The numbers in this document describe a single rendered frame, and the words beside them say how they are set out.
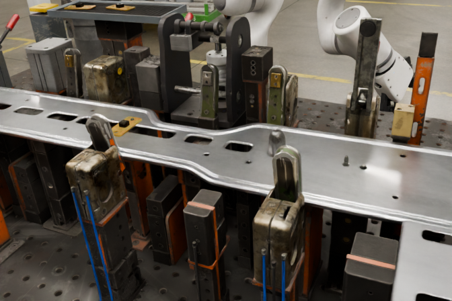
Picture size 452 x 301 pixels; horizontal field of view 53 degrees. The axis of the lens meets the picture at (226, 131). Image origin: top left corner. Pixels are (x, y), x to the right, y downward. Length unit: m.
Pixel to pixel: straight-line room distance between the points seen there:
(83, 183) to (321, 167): 0.41
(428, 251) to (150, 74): 0.72
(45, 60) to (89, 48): 2.77
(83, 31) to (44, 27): 2.50
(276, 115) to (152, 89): 0.32
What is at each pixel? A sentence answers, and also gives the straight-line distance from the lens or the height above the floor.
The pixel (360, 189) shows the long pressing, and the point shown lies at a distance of 0.77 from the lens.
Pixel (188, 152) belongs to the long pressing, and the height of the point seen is 1.00.
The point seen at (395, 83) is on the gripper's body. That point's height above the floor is 1.00.
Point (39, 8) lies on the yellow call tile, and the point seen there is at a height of 1.16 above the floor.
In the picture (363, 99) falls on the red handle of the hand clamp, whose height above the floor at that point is 1.07.
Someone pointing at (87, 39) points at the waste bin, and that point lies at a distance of 3.98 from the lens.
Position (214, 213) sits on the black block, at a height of 0.98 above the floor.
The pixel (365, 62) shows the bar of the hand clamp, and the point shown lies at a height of 1.13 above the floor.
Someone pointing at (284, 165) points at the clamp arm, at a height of 1.10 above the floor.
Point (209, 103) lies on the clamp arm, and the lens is 1.01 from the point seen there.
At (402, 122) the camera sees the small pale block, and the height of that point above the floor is 1.04.
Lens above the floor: 1.44
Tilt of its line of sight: 28 degrees down
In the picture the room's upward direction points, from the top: 4 degrees counter-clockwise
